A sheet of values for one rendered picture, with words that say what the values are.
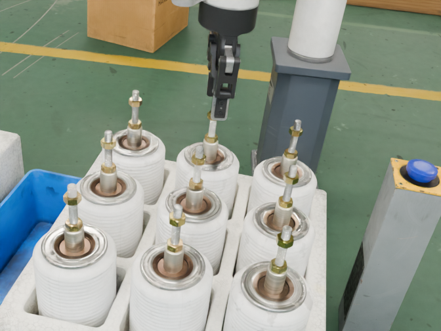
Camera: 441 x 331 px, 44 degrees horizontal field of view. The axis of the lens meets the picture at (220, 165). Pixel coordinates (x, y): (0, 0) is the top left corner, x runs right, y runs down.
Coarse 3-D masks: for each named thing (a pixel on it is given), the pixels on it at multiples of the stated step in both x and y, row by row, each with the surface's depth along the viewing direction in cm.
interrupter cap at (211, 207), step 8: (176, 192) 74; (184, 192) 74; (208, 192) 75; (168, 200) 72; (176, 200) 72; (184, 200) 73; (208, 200) 73; (216, 200) 73; (168, 208) 71; (184, 208) 72; (200, 208) 72; (208, 208) 72; (216, 208) 72; (192, 216) 70; (200, 216) 70; (208, 216) 70; (216, 216) 71
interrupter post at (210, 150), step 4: (204, 140) 81; (204, 144) 80; (208, 144) 80; (212, 144) 80; (216, 144) 80; (204, 148) 81; (208, 148) 80; (212, 148) 80; (216, 148) 81; (204, 152) 81; (208, 152) 81; (212, 152) 81; (216, 152) 81; (208, 156) 81; (212, 156) 81; (216, 156) 82; (208, 160) 81; (212, 160) 82
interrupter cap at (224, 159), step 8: (192, 144) 84; (200, 144) 84; (184, 152) 82; (192, 152) 82; (224, 152) 83; (216, 160) 82; (224, 160) 82; (232, 160) 82; (208, 168) 79; (216, 168) 79; (224, 168) 80
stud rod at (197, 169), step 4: (196, 148) 67; (200, 148) 67; (196, 152) 68; (200, 152) 67; (196, 156) 68; (200, 156) 68; (196, 168) 69; (200, 168) 69; (196, 172) 69; (200, 172) 69; (196, 176) 69; (200, 176) 70; (192, 180) 70; (196, 180) 70
